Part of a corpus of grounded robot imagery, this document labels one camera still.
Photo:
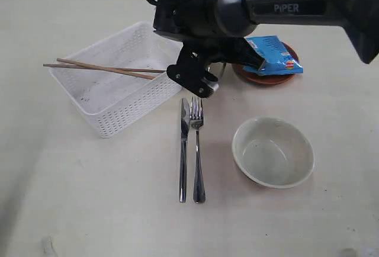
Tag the white perforated plastic basket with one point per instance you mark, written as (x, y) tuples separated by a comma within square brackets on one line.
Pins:
[(110, 102)]

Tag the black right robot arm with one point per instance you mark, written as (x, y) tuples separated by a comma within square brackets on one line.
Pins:
[(215, 30)]

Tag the grey speckled ceramic dish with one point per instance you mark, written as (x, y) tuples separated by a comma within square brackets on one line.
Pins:
[(272, 152)]

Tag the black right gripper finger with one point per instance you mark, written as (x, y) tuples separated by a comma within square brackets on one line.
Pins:
[(247, 56)]

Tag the brown round wooden plate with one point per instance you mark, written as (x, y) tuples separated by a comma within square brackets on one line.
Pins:
[(261, 80)]

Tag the brown wooden chopstick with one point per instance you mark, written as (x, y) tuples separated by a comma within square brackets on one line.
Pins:
[(71, 66), (128, 72)]

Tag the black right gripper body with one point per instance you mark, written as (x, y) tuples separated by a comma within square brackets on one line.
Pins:
[(219, 49)]

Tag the shiny steel cup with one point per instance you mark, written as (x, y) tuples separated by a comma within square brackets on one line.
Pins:
[(217, 69)]

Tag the silver table knife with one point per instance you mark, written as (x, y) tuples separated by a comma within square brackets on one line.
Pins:
[(185, 118)]

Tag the blue packet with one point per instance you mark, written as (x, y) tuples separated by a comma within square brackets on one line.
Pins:
[(278, 61)]

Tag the silver fork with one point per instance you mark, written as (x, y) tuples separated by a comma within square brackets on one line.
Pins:
[(196, 122)]

